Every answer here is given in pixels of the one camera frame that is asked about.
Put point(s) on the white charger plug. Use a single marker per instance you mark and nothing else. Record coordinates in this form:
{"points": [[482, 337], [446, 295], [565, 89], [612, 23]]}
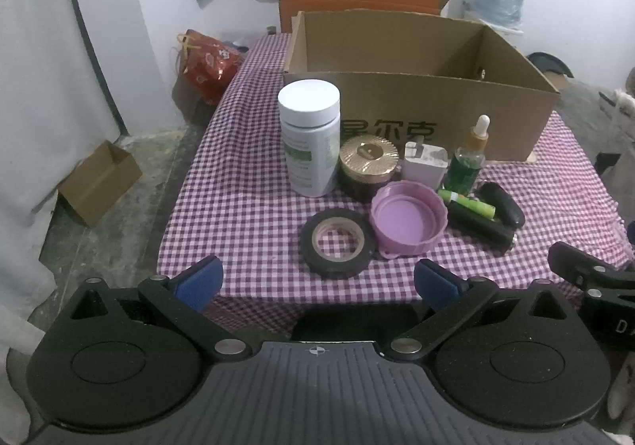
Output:
{"points": [[421, 167]]}

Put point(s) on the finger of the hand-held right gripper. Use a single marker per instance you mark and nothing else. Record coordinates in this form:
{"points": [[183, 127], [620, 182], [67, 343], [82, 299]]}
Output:
{"points": [[570, 262]]}

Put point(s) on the small open cardboard box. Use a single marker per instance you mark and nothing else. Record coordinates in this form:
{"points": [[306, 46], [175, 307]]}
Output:
{"points": [[99, 187]]}

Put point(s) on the green dropper bottle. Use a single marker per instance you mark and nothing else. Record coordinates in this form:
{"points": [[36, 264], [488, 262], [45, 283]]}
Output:
{"points": [[464, 167]]}

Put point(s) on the pink plastic lid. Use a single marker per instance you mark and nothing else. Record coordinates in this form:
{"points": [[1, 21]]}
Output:
{"points": [[402, 219]]}

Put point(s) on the red gift bag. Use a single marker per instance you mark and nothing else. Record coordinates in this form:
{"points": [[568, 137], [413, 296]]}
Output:
{"points": [[208, 68]]}

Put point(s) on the black tape roll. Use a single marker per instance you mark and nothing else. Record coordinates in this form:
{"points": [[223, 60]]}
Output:
{"points": [[310, 246]]}

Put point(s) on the purple checked tablecloth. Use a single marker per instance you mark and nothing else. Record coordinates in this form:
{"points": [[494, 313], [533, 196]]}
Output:
{"points": [[238, 207]]}

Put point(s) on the large brown cardboard box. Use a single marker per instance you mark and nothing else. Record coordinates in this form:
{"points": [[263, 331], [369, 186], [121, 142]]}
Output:
{"points": [[397, 97]]}

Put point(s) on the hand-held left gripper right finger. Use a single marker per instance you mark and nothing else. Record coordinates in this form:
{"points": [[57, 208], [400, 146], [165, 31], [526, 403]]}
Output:
{"points": [[436, 286]]}

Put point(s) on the black tube with gold cap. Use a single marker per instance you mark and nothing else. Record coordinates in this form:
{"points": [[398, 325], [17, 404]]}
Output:
{"points": [[501, 202]]}

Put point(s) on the black round basin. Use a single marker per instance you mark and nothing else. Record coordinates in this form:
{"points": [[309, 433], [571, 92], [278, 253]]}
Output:
{"points": [[548, 63]]}

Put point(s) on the grey curtain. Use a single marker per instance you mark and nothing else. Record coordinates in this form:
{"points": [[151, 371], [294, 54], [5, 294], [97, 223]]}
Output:
{"points": [[39, 78]]}

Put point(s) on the white supplement bottle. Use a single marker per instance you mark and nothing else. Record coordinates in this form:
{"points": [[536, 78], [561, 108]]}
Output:
{"points": [[307, 147]]}

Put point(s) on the green lip balm tube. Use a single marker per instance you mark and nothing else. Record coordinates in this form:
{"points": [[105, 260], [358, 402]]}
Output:
{"points": [[471, 205]]}

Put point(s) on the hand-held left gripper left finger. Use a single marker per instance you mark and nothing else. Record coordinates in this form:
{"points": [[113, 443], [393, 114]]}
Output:
{"points": [[201, 281]]}

